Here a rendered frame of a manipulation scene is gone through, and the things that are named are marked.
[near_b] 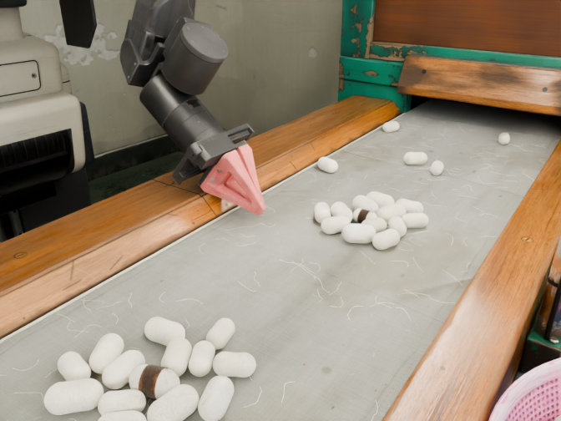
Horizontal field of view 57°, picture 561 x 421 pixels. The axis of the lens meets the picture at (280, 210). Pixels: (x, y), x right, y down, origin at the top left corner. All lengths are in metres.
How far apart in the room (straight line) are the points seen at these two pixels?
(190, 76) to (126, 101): 2.29
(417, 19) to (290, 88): 1.43
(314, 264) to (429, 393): 0.21
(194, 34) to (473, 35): 0.60
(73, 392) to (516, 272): 0.38
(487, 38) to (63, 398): 0.90
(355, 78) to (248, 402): 0.86
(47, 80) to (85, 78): 1.70
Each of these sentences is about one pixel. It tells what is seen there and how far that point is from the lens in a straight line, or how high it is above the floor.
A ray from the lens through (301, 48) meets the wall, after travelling 2.39.
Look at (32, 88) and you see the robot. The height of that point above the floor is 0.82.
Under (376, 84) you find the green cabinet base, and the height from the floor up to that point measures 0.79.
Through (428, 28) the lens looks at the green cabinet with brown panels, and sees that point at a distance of 1.09.
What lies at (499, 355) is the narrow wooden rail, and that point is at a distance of 0.42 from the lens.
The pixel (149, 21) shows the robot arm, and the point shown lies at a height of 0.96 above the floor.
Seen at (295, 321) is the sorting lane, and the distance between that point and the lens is 0.46.
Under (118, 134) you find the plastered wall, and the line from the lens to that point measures 2.88.
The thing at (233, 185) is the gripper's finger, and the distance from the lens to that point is 0.64.
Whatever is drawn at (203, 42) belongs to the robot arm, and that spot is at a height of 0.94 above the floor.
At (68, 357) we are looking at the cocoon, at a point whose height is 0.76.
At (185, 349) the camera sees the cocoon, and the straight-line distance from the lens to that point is 0.41.
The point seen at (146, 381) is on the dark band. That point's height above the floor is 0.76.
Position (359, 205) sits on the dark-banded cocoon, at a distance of 0.63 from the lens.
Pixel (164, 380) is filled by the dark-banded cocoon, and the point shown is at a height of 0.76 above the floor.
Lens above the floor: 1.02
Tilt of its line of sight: 26 degrees down
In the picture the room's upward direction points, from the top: straight up
